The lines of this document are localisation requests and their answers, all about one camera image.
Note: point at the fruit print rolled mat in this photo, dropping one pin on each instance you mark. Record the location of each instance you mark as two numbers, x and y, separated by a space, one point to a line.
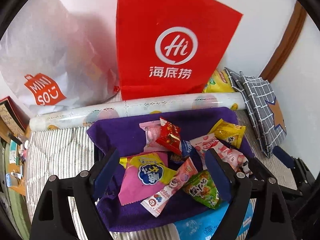
85 116

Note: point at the blue tissue pack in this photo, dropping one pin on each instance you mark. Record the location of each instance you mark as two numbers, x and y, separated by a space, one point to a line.
204 225

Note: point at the purple towel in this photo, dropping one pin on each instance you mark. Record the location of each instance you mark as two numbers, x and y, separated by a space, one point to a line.
126 135

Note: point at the brown wooden door frame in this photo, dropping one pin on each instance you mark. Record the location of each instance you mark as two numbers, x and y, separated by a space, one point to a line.
287 43

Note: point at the light pink snack packet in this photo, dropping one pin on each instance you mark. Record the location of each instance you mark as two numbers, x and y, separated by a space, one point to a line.
152 132

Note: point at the red Haidilao paper bag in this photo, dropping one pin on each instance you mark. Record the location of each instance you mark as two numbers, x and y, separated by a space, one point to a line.
170 47

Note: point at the blue nut snack packet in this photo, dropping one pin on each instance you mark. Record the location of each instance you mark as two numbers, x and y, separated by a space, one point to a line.
187 150

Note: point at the white Miniso plastic bag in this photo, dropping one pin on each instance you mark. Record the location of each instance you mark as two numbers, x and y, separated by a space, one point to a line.
51 63

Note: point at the red gold snack packet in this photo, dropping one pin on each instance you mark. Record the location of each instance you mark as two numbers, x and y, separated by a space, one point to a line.
169 136

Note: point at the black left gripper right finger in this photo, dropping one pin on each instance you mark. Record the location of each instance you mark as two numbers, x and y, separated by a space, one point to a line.
233 187

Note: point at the wooden bedside table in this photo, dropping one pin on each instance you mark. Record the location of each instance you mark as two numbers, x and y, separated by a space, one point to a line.
17 169

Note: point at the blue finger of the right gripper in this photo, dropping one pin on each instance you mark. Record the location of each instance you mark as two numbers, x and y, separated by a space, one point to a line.
284 157

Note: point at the green snack packet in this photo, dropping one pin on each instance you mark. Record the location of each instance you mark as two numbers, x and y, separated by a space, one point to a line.
202 188

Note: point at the red white jelly packet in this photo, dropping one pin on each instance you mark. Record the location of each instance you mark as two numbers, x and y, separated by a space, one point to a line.
235 158

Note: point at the long strawberry bear snack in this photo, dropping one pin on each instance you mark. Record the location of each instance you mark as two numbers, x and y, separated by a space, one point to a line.
156 203

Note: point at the yellow bag behind roll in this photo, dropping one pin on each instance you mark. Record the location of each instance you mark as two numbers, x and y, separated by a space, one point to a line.
219 82

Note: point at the brown patterned box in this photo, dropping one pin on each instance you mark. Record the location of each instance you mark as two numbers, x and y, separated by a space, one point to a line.
13 119

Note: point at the magenta yellow snack packet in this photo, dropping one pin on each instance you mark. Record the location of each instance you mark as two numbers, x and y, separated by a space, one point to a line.
145 174

